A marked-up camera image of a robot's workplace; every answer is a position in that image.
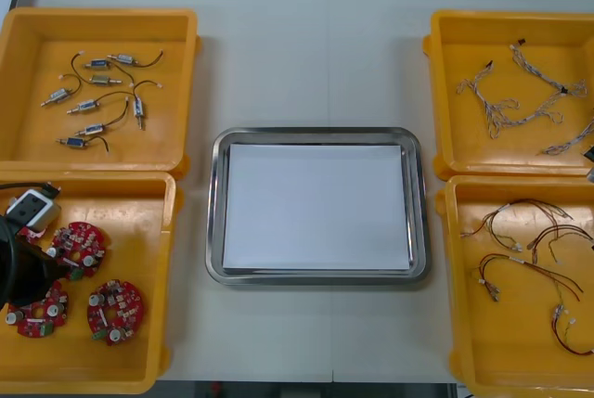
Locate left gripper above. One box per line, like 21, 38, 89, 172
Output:
0, 239, 67, 309

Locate blue-white twisted wire harness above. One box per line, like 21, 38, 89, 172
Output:
537, 117, 594, 157
457, 61, 521, 140
509, 38, 589, 128

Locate steel tray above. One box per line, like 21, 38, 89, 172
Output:
205, 126, 432, 287

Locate yellow-orange plastic bin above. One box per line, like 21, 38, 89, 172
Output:
0, 170, 185, 394
421, 8, 594, 181
434, 174, 594, 398
0, 6, 203, 174

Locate pile of metal solenoids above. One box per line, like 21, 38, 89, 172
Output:
40, 48, 166, 138

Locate white paper sheet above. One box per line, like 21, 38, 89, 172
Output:
221, 142, 412, 274

